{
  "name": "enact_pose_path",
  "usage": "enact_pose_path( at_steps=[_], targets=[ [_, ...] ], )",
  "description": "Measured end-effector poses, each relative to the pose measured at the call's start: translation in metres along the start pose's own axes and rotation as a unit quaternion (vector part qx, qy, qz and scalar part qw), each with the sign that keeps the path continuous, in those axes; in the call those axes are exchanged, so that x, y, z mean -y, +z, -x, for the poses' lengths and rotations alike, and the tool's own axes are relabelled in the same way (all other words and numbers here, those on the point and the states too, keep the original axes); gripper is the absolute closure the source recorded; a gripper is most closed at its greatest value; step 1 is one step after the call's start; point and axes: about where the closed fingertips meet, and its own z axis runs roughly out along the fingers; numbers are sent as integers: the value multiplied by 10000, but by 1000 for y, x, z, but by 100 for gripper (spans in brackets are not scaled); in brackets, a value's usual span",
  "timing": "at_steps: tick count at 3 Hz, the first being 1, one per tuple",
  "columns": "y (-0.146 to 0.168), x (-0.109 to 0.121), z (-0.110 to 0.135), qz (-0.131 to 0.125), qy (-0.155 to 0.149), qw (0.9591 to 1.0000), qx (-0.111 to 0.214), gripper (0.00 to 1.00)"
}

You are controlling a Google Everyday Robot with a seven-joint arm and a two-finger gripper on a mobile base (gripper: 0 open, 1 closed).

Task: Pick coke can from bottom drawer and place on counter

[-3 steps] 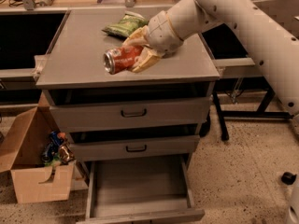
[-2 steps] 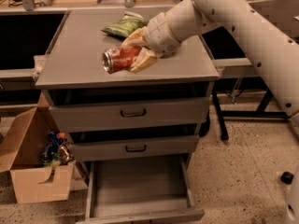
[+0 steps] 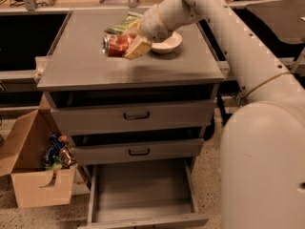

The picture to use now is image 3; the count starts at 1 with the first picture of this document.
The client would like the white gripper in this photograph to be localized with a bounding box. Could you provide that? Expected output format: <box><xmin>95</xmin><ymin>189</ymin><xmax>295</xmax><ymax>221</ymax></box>
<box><xmin>123</xmin><ymin>5</ymin><xmax>173</xmax><ymax>60</ymax></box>

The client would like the red coke can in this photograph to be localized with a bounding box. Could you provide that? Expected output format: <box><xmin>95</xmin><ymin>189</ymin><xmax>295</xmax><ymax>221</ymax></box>
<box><xmin>102</xmin><ymin>34</ymin><xmax>133</xmax><ymax>57</ymax></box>

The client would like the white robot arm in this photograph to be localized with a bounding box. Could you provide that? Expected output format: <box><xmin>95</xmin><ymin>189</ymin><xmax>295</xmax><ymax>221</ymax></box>
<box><xmin>126</xmin><ymin>0</ymin><xmax>305</xmax><ymax>229</ymax></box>

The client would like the grey drawer cabinet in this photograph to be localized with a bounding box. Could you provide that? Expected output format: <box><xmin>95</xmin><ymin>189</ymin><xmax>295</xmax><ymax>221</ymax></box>
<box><xmin>36</xmin><ymin>6</ymin><xmax>225</xmax><ymax>229</ymax></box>

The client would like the grey top drawer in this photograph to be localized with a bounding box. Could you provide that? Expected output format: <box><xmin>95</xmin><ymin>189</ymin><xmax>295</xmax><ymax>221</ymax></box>
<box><xmin>51</xmin><ymin>100</ymin><xmax>214</xmax><ymax>135</ymax></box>

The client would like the grey drawer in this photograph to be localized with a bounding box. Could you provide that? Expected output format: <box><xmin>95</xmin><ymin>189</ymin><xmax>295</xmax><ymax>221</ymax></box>
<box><xmin>78</xmin><ymin>158</ymin><xmax>209</xmax><ymax>229</ymax></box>
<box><xmin>72</xmin><ymin>138</ymin><xmax>203</xmax><ymax>165</ymax></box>
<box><xmin>51</xmin><ymin>100</ymin><xmax>214</xmax><ymax>135</ymax></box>

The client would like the grey middle drawer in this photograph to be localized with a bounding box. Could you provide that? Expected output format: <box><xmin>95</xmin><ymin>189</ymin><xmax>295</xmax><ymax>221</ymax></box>
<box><xmin>72</xmin><ymin>138</ymin><xmax>203</xmax><ymax>165</ymax></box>

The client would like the blue can in box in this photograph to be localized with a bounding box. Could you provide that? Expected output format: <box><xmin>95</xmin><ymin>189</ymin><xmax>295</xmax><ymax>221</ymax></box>
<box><xmin>42</xmin><ymin>135</ymin><xmax>67</xmax><ymax>167</ymax></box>

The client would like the grey bottom drawer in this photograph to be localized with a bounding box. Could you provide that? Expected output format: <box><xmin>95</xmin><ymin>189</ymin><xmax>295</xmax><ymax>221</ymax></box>
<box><xmin>78</xmin><ymin>158</ymin><xmax>209</xmax><ymax>229</ymax></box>

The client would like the green chip bag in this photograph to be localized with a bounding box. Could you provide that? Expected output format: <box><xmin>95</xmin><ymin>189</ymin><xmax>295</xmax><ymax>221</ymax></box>
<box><xmin>105</xmin><ymin>11</ymin><xmax>142</xmax><ymax>34</ymax></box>

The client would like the white bowl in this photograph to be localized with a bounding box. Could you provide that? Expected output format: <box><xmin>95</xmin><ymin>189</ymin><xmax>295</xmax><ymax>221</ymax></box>
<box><xmin>152</xmin><ymin>31</ymin><xmax>182</xmax><ymax>54</ymax></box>

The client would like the brown snack bag in box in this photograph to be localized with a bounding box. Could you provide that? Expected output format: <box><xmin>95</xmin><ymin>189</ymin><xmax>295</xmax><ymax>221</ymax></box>
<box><xmin>59</xmin><ymin>148</ymin><xmax>76</xmax><ymax>168</ymax></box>

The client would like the grey side table top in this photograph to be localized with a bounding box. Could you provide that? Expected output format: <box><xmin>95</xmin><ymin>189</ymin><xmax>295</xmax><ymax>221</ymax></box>
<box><xmin>246</xmin><ymin>0</ymin><xmax>305</xmax><ymax>44</ymax></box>

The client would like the cardboard box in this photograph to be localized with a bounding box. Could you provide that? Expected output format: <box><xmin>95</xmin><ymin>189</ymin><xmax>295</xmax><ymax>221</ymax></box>
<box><xmin>0</xmin><ymin>95</ymin><xmax>75</xmax><ymax>208</ymax></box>

